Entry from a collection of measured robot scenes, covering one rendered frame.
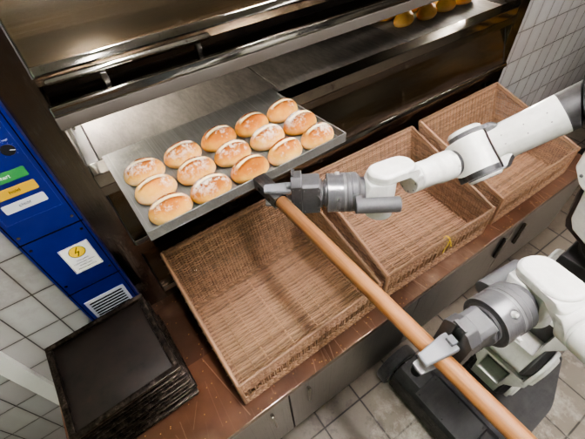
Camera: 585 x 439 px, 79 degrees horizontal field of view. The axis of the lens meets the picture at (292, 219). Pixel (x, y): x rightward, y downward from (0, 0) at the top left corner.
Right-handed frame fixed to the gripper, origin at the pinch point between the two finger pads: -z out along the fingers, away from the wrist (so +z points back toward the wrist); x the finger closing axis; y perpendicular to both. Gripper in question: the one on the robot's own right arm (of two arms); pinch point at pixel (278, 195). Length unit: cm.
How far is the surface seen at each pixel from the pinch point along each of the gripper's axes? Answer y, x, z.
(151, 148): 21.4, 0.9, -35.1
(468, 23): 96, 2, 75
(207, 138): 18.8, -3.0, -18.2
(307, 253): 28, 61, 6
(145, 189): 0.4, -3.3, -29.4
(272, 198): -2.2, -1.3, -1.2
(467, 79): 94, 25, 81
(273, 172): 7.8, -0.2, -1.1
